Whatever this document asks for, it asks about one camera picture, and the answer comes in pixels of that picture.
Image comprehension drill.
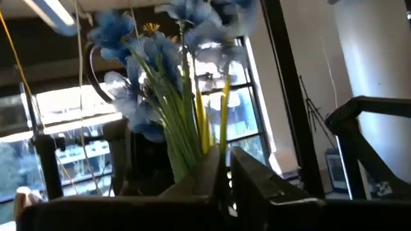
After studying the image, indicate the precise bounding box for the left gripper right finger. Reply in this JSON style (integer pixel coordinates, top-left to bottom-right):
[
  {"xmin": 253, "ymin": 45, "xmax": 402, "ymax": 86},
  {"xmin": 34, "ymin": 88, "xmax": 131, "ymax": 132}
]
[{"xmin": 230, "ymin": 146, "xmax": 326, "ymax": 231}]

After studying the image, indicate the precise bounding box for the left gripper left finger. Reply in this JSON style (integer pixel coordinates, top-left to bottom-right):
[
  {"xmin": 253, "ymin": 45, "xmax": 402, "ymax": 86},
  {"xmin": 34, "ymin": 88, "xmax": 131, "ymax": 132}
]
[{"xmin": 159, "ymin": 145, "xmax": 226, "ymax": 231}]

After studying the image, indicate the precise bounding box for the large blue flower bunch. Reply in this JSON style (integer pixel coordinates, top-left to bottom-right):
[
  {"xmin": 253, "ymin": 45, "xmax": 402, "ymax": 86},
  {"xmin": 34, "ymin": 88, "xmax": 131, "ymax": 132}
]
[{"xmin": 86, "ymin": 0, "xmax": 259, "ymax": 184}]

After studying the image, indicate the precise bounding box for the white navy striped box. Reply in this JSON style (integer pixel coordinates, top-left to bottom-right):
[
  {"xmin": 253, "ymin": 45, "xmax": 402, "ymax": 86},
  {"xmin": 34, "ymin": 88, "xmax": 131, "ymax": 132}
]
[{"xmin": 269, "ymin": 149, "xmax": 299, "ymax": 176}]

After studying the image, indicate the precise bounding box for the grey trash can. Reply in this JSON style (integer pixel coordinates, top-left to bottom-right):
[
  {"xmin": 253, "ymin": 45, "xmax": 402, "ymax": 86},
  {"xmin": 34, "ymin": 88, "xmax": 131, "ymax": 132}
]
[{"xmin": 324, "ymin": 147, "xmax": 349, "ymax": 193}]

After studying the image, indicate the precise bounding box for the black tripod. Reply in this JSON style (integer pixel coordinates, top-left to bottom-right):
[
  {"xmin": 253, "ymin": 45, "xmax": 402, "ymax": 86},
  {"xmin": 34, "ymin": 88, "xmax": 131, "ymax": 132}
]
[{"xmin": 298, "ymin": 75, "xmax": 337, "ymax": 148}]

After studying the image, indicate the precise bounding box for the white ceiling light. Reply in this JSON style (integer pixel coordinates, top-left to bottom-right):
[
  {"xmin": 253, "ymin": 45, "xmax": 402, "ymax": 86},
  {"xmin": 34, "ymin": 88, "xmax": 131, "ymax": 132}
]
[{"xmin": 22, "ymin": 0, "xmax": 78, "ymax": 37}]

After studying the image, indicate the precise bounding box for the black looped cable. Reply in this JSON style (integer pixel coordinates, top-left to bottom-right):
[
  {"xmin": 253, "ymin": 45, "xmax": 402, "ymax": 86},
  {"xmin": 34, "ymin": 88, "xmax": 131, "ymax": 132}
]
[{"xmin": 83, "ymin": 40, "xmax": 115, "ymax": 105}]

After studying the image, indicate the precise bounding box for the black aluminium frame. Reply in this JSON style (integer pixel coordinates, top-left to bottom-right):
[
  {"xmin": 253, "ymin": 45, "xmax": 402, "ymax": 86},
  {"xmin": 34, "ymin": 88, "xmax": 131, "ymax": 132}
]
[{"xmin": 259, "ymin": 0, "xmax": 326, "ymax": 199}]

